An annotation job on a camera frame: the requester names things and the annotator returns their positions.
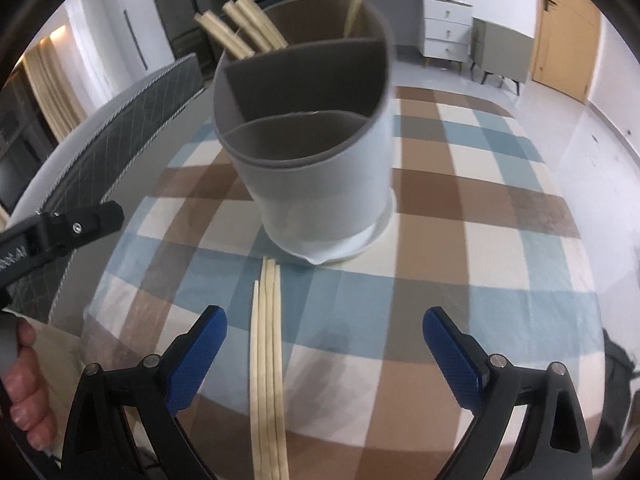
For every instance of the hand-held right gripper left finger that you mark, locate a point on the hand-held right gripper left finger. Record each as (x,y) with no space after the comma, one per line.
(197,360)

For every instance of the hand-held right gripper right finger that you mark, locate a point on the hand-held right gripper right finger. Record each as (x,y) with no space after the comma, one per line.
(450,355)

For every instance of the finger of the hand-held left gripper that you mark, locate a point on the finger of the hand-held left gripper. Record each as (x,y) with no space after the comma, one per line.
(80,225)

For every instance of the white and grey utensil holder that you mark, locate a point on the white and grey utensil holder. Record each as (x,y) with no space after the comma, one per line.
(320,185)

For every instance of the person's left hand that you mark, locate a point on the person's left hand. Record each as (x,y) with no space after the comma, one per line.
(27,390)

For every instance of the plaid cloth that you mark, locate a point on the plaid cloth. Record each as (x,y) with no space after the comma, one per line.
(450,240)

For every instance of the beige curtain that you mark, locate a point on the beige curtain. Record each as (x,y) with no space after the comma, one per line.
(55,90)

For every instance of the white wardrobe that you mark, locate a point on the white wardrobe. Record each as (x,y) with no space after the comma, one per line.
(110,20)

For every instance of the dark glass cabinet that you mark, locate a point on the dark glass cabinet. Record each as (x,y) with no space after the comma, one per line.
(175,10)

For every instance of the grey nightstand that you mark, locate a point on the grey nightstand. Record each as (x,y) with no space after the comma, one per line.
(500,50)

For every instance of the white desk with drawers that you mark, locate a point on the white desk with drawers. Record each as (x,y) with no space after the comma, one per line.
(445,25)

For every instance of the wooden door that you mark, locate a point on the wooden door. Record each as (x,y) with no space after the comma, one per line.
(565,35)

